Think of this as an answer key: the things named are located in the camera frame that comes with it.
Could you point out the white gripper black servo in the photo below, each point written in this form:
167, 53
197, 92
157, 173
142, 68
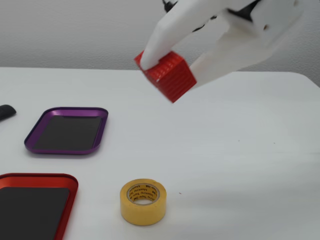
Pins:
246, 35

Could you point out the black ribbed object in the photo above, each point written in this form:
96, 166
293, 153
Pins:
6, 111

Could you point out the white moving gripper finger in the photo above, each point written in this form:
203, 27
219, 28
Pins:
172, 27

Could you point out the red perforated block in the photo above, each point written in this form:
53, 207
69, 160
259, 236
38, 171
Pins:
172, 77

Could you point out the purple metal tray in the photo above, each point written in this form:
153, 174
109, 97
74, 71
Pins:
67, 132

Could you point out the yellow masking tape roll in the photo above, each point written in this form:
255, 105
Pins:
142, 212

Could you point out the red metal tray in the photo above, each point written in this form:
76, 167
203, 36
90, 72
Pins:
32, 212

